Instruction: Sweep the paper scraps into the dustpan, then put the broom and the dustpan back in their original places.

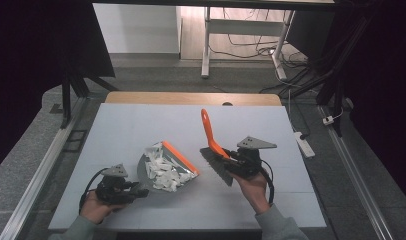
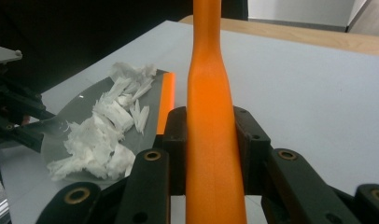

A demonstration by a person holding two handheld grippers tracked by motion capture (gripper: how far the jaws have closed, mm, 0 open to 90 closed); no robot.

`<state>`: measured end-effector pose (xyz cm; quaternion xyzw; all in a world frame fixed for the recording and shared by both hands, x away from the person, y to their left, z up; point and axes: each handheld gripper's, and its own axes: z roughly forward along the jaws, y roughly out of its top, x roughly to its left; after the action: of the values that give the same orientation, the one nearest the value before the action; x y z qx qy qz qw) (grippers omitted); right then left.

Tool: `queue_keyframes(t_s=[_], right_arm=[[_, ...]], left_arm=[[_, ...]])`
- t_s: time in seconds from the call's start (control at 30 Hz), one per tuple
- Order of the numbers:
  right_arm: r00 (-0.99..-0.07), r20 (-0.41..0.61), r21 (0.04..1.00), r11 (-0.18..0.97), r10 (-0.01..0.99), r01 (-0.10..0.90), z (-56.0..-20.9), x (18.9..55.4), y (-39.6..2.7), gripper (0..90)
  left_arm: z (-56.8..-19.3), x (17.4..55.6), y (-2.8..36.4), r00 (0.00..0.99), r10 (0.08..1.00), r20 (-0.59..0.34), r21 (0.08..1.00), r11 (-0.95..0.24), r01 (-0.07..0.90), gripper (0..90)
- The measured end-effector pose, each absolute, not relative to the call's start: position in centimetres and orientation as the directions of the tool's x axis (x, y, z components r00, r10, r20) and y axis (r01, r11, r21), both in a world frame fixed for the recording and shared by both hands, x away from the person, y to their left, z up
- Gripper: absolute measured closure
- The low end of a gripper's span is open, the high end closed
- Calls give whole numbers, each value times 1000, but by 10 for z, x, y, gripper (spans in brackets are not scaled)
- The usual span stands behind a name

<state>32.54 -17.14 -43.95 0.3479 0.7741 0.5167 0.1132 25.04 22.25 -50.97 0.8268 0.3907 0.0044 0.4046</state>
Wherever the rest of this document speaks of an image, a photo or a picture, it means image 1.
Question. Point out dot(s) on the person's right hand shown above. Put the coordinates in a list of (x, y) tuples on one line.
[(254, 191)]

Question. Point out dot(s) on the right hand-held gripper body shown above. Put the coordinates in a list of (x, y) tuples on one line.
[(249, 160)]

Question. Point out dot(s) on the person's left hand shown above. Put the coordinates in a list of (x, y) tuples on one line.
[(96, 206)]

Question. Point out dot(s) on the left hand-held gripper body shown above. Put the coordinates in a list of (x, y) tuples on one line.
[(112, 191)]

